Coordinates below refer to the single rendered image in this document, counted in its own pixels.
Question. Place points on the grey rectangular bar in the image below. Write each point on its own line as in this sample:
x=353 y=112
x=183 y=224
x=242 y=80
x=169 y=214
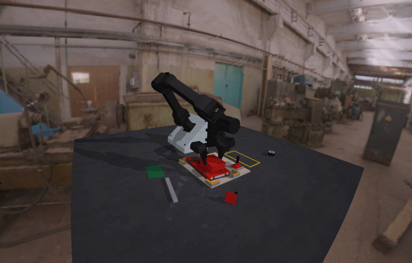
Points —
x=170 y=188

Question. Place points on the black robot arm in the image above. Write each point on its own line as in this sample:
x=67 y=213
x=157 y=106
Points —
x=203 y=105

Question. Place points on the green flat rectangular panel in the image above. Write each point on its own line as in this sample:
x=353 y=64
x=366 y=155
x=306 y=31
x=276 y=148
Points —
x=154 y=171

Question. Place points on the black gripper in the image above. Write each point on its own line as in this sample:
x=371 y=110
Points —
x=201 y=148

